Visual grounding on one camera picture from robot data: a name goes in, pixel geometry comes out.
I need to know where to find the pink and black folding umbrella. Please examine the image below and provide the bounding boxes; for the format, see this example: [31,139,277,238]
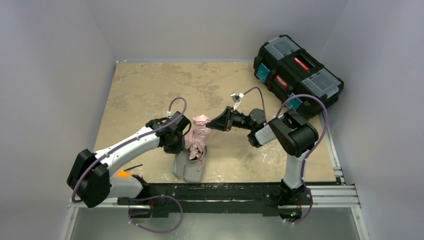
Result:
[184,114,212,172]

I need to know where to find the light blue glasses case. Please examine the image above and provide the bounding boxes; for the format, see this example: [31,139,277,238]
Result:
[172,149,207,183]

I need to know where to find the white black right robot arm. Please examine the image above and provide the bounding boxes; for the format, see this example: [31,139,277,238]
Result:
[206,106,319,202]

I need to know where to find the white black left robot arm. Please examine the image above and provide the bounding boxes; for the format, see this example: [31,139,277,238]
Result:
[66,111,191,208]

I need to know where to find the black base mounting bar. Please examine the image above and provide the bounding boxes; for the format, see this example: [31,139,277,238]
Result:
[117,182,313,221]

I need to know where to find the orange and black tool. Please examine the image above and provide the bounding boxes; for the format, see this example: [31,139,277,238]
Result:
[116,164,143,178]

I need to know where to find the black toolbox with clear lids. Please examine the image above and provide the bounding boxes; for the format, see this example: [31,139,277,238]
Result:
[253,35,345,108]

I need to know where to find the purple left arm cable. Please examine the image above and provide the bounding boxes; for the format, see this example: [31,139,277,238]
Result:
[71,96,188,204]

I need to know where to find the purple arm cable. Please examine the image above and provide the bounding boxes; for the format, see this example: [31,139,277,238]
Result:
[71,96,188,204]
[231,86,329,226]

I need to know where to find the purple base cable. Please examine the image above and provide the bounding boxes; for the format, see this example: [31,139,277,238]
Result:
[127,193,184,233]

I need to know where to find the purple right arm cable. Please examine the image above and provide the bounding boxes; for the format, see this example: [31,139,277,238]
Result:
[231,86,329,226]

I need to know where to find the aluminium rail frame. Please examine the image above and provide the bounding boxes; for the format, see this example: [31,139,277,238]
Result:
[59,180,370,240]

